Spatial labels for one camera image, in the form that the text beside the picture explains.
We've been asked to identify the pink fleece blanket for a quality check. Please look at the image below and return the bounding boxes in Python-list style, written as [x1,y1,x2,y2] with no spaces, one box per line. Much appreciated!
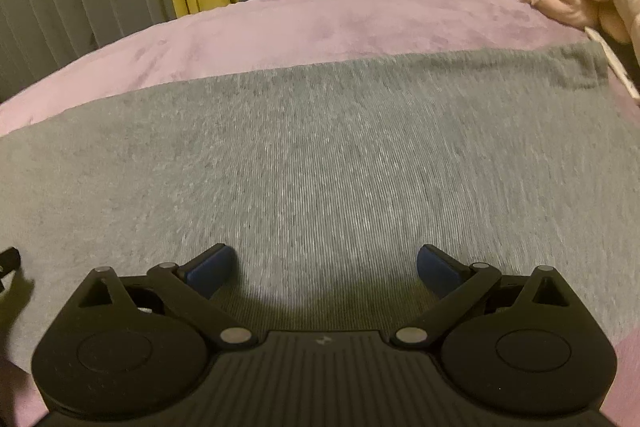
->
[0,0,640,427]

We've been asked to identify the grey pants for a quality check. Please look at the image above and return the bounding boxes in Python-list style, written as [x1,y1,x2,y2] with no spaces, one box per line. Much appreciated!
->
[0,41,640,373]

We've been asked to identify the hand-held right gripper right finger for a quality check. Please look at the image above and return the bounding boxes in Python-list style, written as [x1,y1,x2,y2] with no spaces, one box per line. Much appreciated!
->
[390,243,571,351]

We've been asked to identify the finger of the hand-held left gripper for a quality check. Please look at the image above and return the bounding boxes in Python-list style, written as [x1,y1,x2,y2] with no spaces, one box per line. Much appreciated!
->
[0,247,22,293]

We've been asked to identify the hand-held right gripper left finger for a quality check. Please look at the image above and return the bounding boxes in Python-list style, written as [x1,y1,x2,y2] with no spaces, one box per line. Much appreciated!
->
[77,243,257,351]

